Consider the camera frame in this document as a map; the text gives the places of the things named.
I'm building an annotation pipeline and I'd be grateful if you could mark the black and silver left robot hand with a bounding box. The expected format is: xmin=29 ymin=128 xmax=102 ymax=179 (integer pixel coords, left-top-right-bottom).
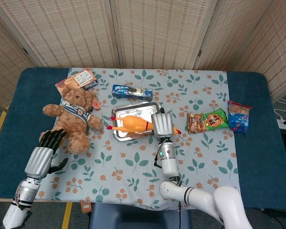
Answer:
xmin=24 ymin=128 xmax=69 ymax=180

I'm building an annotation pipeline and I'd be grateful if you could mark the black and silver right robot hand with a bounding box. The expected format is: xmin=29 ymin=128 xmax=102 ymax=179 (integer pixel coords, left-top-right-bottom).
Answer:
xmin=151 ymin=107 xmax=176 ymax=139

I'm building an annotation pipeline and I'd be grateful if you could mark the orange rubber chicken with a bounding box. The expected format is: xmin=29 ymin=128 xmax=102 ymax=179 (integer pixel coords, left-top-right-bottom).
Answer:
xmin=106 ymin=115 xmax=182 ymax=136

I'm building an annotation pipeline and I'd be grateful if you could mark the rectangular steel tray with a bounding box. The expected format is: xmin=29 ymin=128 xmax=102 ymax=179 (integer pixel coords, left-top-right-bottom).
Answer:
xmin=111 ymin=101 xmax=167 ymax=142

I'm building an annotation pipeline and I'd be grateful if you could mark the green snack bag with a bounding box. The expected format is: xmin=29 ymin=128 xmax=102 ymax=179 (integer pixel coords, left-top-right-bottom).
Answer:
xmin=186 ymin=108 xmax=230 ymax=134

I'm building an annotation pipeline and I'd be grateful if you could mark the blue cookie package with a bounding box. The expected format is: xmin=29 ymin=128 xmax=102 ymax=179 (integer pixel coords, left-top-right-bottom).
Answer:
xmin=112 ymin=84 xmax=153 ymax=101

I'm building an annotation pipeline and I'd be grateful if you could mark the brown teddy bear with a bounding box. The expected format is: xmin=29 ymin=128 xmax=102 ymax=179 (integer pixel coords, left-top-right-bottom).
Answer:
xmin=39 ymin=86 xmax=103 ymax=155

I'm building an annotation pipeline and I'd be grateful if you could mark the floral leaf print tablecloth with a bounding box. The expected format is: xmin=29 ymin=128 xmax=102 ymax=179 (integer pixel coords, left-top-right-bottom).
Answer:
xmin=34 ymin=68 xmax=243 ymax=211

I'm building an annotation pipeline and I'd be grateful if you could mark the brown tablecloth label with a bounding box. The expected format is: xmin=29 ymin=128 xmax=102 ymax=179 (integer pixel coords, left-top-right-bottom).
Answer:
xmin=80 ymin=201 xmax=93 ymax=213

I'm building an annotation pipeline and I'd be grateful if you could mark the dark blue table pad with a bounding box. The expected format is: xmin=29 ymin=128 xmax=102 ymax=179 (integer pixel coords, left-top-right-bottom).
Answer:
xmin=0 ymin=66 xmax=286 ymax=209

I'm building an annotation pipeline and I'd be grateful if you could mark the blue bread bag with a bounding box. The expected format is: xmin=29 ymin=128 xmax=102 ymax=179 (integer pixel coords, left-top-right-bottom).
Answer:
xmin=227 ymin=100 xmax=253 ymax=134

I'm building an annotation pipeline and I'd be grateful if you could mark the orange biscuit box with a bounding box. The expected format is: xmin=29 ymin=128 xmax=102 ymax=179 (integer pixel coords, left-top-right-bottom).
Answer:
xmin=55 ymin=68 xmax=99 ymax=96

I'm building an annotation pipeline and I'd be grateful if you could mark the woven folding screen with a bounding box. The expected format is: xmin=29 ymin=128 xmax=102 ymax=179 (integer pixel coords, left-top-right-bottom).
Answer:
xmin=0 ymin=0 xmax=286 ymax=108

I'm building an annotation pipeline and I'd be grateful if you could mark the blue padded seat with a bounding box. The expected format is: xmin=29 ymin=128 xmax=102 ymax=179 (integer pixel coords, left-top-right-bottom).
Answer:
xmin=89 ymin=202 xmax=191 ymax=229

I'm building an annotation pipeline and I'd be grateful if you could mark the black right arm connector cable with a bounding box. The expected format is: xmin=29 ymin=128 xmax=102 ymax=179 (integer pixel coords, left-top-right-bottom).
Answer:
xmin=153 ymin=152 xmax=163 ymax=169

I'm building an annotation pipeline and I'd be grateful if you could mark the white cable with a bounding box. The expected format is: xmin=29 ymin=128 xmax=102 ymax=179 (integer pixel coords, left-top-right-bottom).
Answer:
xmin=274 ymin=97 xmax=286 ymax=120

